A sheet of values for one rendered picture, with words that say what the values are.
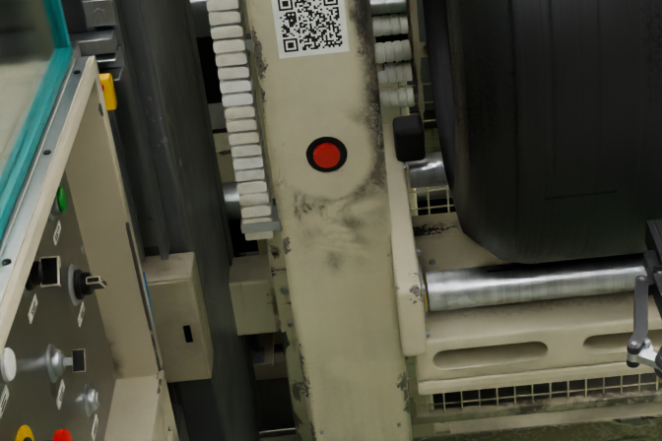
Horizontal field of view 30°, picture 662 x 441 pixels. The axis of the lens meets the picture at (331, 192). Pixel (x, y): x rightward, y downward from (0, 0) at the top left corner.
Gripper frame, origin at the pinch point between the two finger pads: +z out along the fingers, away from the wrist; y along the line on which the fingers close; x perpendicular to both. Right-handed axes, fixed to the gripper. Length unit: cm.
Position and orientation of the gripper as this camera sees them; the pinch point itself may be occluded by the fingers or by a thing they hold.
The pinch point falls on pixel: (661, 253)
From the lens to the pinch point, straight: 124.8
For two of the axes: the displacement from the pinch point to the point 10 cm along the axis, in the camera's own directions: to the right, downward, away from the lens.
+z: -0.4, -6.2, 7.9
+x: 1.1, 7.8, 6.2
